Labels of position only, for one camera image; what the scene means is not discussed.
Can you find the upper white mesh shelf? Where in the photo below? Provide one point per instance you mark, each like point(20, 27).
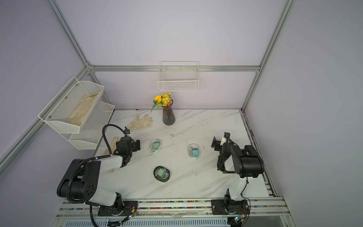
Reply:
point(56, 113)

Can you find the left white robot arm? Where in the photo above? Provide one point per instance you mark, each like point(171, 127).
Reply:
point(80, 185)

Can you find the mint green dual usb charger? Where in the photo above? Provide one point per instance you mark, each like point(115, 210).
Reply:
point(155, 146)

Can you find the white mesh shelf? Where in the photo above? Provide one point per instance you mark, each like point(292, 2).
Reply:
point(91, 133)
point(56, 113)

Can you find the white wire wall basket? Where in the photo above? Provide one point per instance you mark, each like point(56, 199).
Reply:
point(178, 76)

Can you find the light green usb charger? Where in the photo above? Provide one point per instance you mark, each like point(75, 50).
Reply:
point(161, 173)

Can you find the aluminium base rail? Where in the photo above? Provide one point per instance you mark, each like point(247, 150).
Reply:
point(182, 208)

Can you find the clear pouch with black zipper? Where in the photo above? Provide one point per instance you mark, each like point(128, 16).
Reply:
point(159, 179)

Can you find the lower white mesh shelf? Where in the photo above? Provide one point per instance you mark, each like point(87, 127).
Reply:
point(91, 133)

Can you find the teal wall charger plug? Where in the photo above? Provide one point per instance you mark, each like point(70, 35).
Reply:
point(195, 152)

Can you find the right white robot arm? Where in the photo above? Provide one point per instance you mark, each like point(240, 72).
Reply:
point(232, 159)

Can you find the cream knit work glove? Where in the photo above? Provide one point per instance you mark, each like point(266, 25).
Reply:
point(140, 123)

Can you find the yellow leather work glove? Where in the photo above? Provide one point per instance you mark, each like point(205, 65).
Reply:
point(112, 146)

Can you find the beige glove in shelf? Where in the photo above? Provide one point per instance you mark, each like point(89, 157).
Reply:
point(82, 109)

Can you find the yellow flower bouquet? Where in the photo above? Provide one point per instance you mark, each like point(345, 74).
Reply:
point(163, 101)

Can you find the dark ribbed glass vase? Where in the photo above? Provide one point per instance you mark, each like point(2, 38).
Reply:
point(168, 116)

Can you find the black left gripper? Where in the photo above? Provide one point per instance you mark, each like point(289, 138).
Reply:
point(136, 145)

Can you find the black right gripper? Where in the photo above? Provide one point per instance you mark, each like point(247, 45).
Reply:
point(217, 143)

